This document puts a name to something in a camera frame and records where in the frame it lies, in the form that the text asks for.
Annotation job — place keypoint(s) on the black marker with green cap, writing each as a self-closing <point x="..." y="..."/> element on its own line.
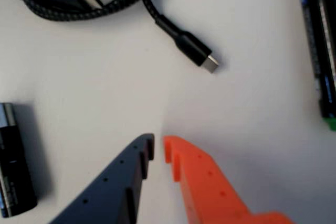
<point x="319" y="37"/>

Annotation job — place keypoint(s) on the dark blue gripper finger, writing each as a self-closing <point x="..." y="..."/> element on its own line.
<point x="110" y="195"/>

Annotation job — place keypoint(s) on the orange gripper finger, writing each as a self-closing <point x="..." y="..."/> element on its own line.
<point x="210" y="190"/>

